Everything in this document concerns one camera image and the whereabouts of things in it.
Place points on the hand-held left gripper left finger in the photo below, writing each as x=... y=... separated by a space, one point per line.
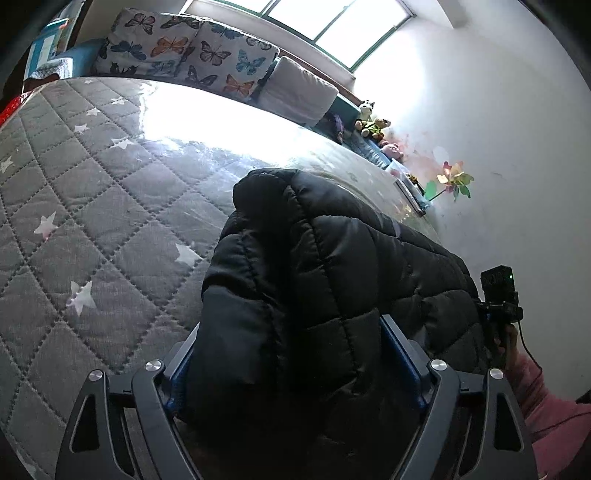
x=178 y=374

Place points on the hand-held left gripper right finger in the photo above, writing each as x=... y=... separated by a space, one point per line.
x=406 y=364

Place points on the black puffer jacket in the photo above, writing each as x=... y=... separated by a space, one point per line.
x=300 y=277

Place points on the person's right forearm pink sleeve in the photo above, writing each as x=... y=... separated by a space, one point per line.
x=549 y=410

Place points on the person's right hand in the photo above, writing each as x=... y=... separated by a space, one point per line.
x=511 y=344

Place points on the colourful paper pinwheel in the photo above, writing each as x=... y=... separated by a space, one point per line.
x=455 y=180

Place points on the grey flat case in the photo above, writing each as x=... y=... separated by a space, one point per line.
x=411 y=196

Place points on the clear plastic box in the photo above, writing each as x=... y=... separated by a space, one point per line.
x=398 y=170

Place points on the pink plush toy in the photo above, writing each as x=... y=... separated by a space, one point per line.
x=391 y=151

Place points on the brown bear plush toy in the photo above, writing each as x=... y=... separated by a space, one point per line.
x=376 y=129

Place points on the grey quilted star bedspread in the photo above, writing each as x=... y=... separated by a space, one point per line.
x=92 y=194

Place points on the white dog plush toy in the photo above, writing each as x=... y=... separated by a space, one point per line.
x=365 y=113

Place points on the purple plush toy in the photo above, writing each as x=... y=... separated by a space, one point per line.
x=338 y=125

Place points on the white pillow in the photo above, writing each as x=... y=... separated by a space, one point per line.
x=295 y=92

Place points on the red plastic box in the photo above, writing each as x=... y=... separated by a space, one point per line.
x=9 y=110

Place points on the butterfly print pillow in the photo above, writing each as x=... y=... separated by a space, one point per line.
x=147 y=44
x=231 y=60

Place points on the light blue patterned blanket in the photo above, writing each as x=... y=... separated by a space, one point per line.
x=51 y=69

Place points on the blue white box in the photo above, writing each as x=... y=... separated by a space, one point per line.
x=51 y=39

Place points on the green frame window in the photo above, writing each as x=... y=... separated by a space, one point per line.
x=323 y=23

